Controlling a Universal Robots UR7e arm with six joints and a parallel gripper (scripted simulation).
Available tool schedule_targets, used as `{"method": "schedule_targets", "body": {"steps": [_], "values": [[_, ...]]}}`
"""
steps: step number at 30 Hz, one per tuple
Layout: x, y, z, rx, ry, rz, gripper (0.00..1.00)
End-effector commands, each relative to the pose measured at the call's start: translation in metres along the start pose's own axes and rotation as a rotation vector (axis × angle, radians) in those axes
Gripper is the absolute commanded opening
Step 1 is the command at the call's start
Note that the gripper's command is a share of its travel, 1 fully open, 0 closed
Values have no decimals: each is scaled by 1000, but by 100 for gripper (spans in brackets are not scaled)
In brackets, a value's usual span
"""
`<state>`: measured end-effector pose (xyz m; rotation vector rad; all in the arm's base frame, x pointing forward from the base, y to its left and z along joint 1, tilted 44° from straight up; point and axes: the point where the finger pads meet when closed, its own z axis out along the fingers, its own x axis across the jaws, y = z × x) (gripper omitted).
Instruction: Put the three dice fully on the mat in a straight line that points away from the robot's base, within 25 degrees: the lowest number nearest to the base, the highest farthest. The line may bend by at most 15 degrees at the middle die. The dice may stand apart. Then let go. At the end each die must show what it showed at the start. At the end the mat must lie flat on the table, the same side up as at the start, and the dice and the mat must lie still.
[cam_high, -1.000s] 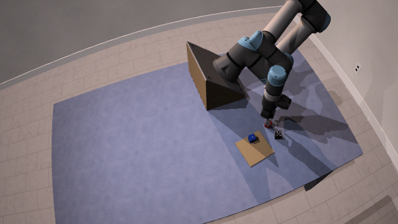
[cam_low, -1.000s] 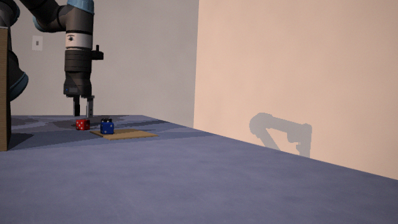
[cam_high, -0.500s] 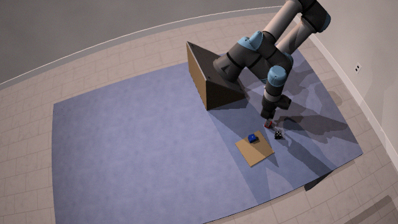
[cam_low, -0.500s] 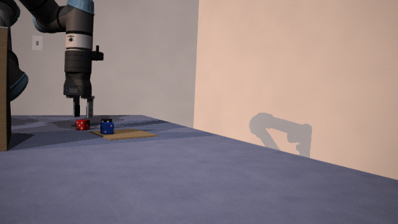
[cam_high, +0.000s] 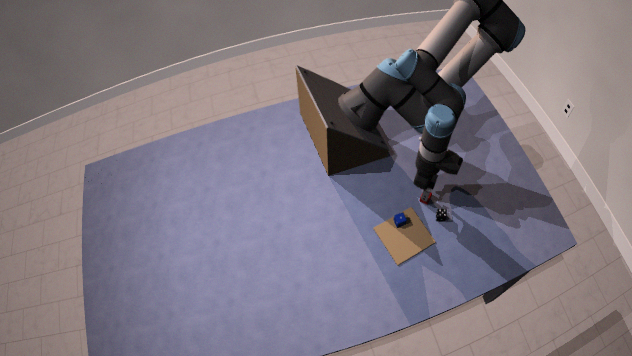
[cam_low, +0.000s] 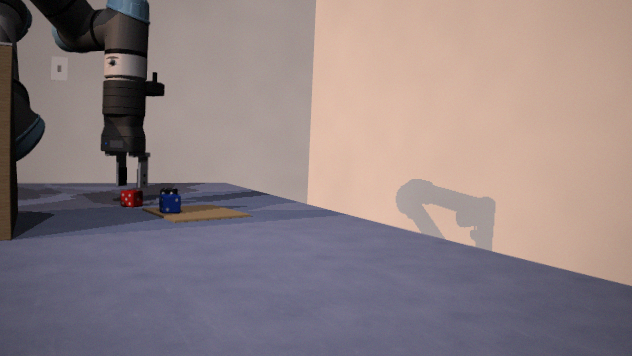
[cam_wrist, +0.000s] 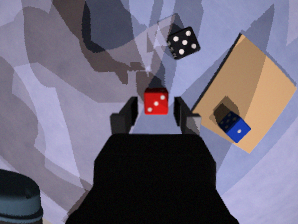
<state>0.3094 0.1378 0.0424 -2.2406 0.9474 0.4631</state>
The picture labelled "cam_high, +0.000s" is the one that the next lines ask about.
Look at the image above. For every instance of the tan flat mat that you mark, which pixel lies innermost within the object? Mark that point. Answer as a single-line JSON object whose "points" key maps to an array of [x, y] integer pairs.
{"points": [[406, 241]]}

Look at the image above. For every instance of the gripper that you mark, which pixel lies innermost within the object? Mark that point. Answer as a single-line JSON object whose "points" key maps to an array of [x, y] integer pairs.
{"points": [[427, 168]]}

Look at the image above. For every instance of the blue die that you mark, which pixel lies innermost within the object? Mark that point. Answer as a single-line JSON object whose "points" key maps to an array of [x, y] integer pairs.
{"points": [[400, 219]]}

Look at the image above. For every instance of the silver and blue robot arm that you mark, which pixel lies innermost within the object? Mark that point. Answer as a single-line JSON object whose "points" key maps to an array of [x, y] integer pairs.
{"points": [[500, 29]]}

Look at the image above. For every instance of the black die with white pips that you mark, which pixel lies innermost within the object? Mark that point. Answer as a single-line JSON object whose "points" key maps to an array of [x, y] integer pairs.
{"points": [[442, 214]]}

